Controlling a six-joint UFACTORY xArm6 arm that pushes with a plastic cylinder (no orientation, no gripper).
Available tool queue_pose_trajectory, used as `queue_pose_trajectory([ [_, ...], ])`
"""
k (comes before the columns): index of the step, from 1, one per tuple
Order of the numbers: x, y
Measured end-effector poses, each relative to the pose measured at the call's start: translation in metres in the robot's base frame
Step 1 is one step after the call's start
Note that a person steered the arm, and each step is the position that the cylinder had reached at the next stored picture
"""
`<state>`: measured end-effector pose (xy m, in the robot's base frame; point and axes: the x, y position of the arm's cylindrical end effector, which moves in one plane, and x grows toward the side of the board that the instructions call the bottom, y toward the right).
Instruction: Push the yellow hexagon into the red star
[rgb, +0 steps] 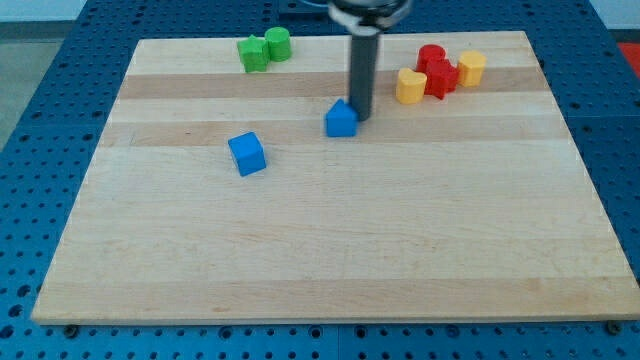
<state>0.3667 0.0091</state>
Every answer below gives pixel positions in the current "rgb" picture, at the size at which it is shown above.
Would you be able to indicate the blue pentagon house block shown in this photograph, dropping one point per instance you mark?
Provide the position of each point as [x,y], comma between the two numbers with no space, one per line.
[341,120]

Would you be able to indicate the green star block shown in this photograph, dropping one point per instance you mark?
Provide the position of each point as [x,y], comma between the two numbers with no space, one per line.
[254,54]

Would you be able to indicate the yellow hexagon block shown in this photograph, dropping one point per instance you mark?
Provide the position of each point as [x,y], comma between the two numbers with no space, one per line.
[471,65]

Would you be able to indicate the light wooden board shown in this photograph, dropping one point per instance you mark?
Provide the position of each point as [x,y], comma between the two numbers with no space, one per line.
[472,208]

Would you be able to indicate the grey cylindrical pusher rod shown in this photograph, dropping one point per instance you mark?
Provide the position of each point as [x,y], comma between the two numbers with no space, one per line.
[362,70]

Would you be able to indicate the red star block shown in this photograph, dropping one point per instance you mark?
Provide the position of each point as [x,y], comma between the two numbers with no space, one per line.
[442,78]

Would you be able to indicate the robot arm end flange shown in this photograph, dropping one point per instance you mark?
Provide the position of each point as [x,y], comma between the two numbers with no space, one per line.
[376,14]

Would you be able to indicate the green cylinder block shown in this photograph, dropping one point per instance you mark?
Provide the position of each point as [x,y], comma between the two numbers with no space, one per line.
[279,43]

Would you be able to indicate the red cylinder block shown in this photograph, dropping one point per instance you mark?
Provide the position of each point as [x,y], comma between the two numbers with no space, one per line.
[427,54]

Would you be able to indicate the blue cube block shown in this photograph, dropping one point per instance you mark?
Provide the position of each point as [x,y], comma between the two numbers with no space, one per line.
[248,153]

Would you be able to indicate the yellow heart block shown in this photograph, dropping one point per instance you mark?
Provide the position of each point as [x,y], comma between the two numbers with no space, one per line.
[410,86]

